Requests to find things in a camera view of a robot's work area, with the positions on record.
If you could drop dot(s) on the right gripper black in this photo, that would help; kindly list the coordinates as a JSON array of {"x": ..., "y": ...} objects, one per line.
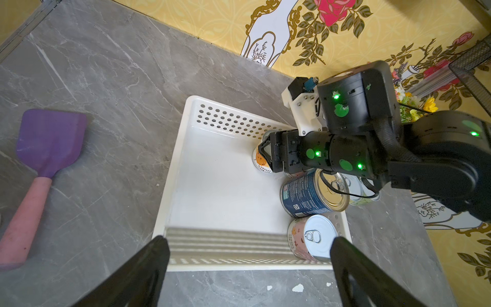
[{"x": 292, "y": 153}]

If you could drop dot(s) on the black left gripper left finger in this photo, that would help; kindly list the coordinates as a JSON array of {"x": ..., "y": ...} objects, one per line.
[{"x": 137, "y": 283}]

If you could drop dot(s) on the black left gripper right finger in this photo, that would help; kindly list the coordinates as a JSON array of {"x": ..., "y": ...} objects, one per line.
[{"x": 361, "y": 282}]

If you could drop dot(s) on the orange label white lid can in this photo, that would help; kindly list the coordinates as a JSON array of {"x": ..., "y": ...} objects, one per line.
[{"x": 260, "y": 162}]

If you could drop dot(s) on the blue label gold lid can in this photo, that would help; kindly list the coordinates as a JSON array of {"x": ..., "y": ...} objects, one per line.
[{"x": 315, "y": 192}]

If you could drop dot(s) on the green label white lid can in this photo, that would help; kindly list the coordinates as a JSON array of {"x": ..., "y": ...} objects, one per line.
[{"x": 359, "y": 193}]

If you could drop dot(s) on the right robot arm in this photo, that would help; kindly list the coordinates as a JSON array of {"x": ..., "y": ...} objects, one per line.
[{"x": 355, "y": 128}]

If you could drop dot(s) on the white perforated plastic basket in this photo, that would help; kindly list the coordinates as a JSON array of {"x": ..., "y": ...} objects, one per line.
[{"x": 218, "y": 211}]

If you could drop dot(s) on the purple pink silicone spatula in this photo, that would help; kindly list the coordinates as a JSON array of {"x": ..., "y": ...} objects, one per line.
[{"x": 48, "y": 142}]

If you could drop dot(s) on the white picket fence flower planter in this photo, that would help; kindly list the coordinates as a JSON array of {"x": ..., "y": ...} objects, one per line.
[{"x": 412, "y": 108}]

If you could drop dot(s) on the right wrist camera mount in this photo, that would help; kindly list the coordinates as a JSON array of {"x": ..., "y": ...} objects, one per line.
[{"x": 301, "y": 97}]

